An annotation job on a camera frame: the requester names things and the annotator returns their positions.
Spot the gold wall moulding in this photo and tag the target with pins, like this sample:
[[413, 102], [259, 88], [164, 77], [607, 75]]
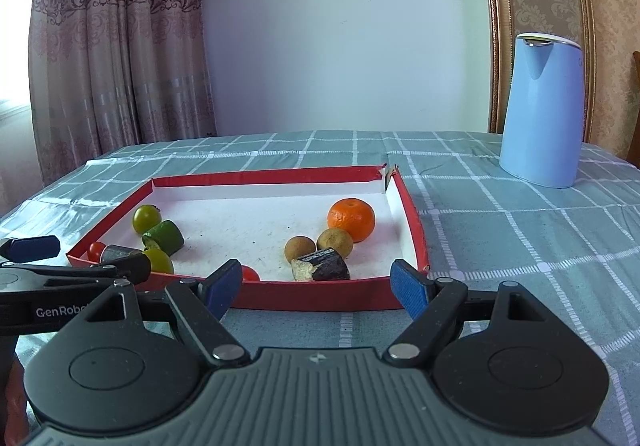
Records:
[[492, 26]]

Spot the red cardboard box tray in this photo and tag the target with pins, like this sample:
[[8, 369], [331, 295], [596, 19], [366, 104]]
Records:
[[325, 296]]

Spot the green cucumber piece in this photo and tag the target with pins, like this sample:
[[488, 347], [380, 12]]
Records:
[[164, 236]]

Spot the wooden chair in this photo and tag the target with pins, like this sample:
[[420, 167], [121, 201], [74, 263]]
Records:
[[636, 101]]

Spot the blue electric kettle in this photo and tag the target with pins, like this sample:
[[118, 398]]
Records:
[[542, 111]]

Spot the red cloth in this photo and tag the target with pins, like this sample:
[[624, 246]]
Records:
[[12, 411]]

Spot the brown longan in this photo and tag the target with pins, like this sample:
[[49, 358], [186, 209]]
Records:
[[300, 248], [336, 240]]

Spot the pink patterned curtain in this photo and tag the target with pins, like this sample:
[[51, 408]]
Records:
[[115, 51]]

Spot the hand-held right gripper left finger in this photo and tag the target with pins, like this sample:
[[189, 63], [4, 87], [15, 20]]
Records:
[[225, 283]]

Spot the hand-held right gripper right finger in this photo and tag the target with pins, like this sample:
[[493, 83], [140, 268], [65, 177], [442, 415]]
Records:
[[410, 288]]

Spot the red cherry tomato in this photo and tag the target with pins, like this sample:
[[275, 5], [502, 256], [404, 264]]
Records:
[[251, 274], [95, 251]]

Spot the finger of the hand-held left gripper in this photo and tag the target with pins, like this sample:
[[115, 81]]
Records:
[[32, 248], [100, 272]]

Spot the orange tangerine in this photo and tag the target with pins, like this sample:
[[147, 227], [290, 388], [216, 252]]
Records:
[[351, 220]]

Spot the green tomato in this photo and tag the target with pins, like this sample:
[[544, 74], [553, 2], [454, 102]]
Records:
[[145, 218], [160, 260]]

